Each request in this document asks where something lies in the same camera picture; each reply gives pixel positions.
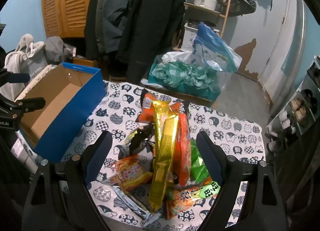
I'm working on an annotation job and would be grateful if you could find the white door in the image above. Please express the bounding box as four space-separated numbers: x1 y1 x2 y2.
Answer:
257 0 308 115

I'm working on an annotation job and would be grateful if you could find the orange packet with green label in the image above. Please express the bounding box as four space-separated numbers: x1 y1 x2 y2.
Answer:
165 180 221 219

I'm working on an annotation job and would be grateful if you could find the yellow-orange snack packet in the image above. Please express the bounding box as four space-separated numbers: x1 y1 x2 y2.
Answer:
114 155 153 192

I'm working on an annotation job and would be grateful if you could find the grey tote bag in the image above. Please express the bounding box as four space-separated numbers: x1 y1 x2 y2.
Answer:
24 54 50 82

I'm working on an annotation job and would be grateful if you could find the wooden louvered cabinet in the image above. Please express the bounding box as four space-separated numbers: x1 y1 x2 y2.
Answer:
41 0 95 39

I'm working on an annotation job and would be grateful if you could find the wooden shelf rack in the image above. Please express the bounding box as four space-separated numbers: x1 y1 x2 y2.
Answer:
184 0 236 50

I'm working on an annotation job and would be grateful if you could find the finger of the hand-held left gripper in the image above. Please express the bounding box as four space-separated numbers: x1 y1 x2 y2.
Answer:
10 97 46 121
0 69 31 85

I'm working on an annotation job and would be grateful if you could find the black hanging coat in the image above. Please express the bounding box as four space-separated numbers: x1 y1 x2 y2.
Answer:
115 0 187 85

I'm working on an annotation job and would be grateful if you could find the white pot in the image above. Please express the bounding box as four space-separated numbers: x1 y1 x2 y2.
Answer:
194 0 218 11

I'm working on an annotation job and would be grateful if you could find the white shoe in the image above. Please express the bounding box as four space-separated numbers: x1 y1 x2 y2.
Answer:
278 111 292 130

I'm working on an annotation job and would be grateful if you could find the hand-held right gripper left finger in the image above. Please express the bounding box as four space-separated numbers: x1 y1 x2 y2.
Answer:
22 130 113 231

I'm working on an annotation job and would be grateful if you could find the blue plastic bag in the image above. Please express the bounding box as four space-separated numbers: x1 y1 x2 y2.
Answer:
192 22 242 73

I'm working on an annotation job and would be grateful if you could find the black and gold snack packet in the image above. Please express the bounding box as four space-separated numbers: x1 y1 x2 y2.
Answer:
121 124 157 159

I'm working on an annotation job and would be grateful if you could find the teal crumpled plastic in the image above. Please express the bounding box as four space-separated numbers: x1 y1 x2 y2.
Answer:
149 60 218 92

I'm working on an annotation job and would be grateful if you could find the grey shoe rack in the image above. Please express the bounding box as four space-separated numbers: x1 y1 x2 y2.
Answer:
266 56 320 148

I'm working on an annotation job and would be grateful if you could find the grey hoodie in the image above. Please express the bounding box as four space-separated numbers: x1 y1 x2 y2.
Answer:
45 36 73 62

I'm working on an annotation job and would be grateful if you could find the long gold snack packet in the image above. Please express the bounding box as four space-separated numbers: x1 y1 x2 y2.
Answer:
149 101 180 212

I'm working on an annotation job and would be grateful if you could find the dark green hanging bag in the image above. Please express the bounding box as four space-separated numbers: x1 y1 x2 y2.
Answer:
231 0 257 17

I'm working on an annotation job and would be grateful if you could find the silver snack packet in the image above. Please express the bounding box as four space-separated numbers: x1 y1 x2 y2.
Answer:
104 178 161 224

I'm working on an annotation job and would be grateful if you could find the orange packet with black end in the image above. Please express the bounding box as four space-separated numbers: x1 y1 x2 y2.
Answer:
136 92 157 123

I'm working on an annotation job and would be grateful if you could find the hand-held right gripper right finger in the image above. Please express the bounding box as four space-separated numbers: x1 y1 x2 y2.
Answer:
196 130 288 231

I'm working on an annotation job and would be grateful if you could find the white plastic bag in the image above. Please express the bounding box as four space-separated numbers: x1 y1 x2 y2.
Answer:
155 51 200 72

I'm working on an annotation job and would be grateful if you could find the blue cardboard box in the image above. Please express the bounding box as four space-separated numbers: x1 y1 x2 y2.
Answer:
19 62 107 163

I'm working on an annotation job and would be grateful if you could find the dark olive hanging jacket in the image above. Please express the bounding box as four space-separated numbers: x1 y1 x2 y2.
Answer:
84 0 109 60

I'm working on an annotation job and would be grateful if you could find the cat print tablecloth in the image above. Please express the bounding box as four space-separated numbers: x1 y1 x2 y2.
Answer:
11 65 265 231

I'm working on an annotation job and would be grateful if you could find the blue-grey hanging jacket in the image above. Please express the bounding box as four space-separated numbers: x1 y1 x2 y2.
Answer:
102 0 132 55

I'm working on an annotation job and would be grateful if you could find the black shoe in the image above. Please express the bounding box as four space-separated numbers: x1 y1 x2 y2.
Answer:
301 89 317 107

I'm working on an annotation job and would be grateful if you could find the green snack packet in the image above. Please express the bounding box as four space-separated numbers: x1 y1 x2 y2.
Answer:
190 140 212 184

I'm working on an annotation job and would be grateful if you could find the large orange-red snack packet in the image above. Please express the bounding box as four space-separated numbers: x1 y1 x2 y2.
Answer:
170 101 192 187

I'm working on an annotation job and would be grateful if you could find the white storage box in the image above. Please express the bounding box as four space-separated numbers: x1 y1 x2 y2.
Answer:
181 24 201 52

